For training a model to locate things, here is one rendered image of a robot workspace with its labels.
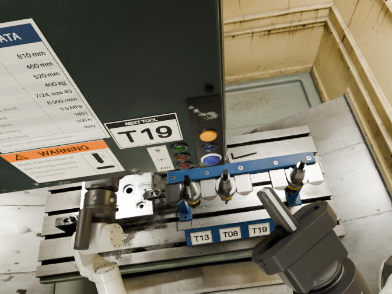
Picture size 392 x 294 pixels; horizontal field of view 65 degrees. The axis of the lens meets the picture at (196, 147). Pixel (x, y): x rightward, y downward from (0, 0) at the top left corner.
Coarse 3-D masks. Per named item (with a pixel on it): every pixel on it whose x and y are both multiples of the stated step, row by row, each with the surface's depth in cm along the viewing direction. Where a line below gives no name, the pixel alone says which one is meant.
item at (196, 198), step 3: (195, 183) 96; (183, 186) 96; (198, 186) 95; (198, 189) 95; (183, 192) 95; (198, 192) 94; (183, 195) 94; (195, 195) 94; (198, 195) 94; (183, 198) 95; (186, 198) 94; (189, 198) 94; (192, 198) 94; (195, 198) 93; (198, 198) 95; (186, 201) 95; (195, 201) 95
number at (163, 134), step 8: (136, 128) 43; (144, 128) 43; (152, 128) 43; (160, 128) 43; (168, 128) 44; (144, 136) 45; (152, 136) 45; (160, 136) 45; (168, 136) 46; (176, 136) 46
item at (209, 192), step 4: (200, 180) 97; (204, 180) 97; (208, 180) 97; (212, 180) 97; (200, 184) 96; (204, 184) 96; (208, 184) 96; (212, 184) 96; (204, 188) 96; (208, 188) 95; (212, 188) 95; (204, 192) 95; (208, 192) 95; (212, 192) 95; (216, 192) 95; (204, 196) 94; (208, 196) 94; (212, 196) 94; (216, 196) 94; (208, 200) 94
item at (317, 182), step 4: (308, 164) 96; (312, 164) 96; (316, 164) 96; (308, 168) 95; (312, 168) 95; (316, 168) 95; (320, 168) 95; (308, 172) 95; (312, 172) 95; (316, 172) 94; (320, 172) 94; (308, 176) 94; (312, 176) 94; (316, 176) 94; (320, 176) 94; (308, 180) 94; (312, 180) 93; (316, 180) 93; (320, 180) 93; (324, 180) 93; (316, 184) 93
